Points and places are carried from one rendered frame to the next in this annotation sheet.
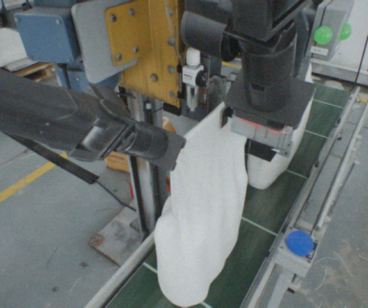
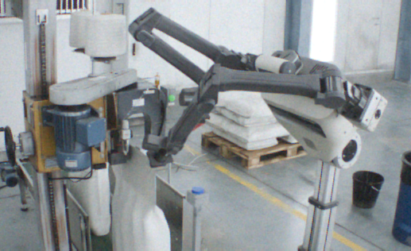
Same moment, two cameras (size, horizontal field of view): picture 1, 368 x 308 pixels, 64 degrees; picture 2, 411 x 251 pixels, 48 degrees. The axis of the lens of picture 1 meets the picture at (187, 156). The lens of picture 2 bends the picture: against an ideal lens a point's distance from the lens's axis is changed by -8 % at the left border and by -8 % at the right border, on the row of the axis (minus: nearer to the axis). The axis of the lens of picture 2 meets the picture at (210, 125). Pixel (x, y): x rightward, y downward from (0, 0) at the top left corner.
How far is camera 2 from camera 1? 182 cm
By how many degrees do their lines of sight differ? 62
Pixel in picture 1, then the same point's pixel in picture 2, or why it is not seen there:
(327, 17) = (171, 91)
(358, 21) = (18, 103)
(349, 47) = (20, 127)
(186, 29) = (186, 100)
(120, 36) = not seen: hidden behind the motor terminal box
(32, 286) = not seen: outside the picture
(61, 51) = (102, 135)
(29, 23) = (93, 125)
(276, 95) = not seen: hidden behind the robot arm
